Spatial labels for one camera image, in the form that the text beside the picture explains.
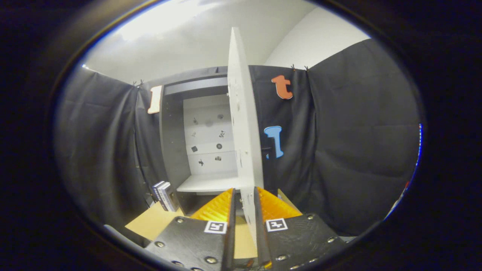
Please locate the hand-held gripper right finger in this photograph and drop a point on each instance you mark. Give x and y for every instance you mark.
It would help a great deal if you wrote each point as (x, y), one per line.
(263, 241)

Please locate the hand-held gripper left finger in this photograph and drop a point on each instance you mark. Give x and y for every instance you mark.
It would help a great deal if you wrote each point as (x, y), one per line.
(230, 244)

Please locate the white cabinet shelf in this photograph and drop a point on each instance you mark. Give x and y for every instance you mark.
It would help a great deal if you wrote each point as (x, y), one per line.
(207, 183)

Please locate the grey cabinet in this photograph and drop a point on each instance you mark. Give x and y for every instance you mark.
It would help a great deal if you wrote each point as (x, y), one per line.
(173, 150)

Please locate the black backdrop cloth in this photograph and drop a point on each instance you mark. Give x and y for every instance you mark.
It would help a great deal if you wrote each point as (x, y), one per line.
(357, 131)

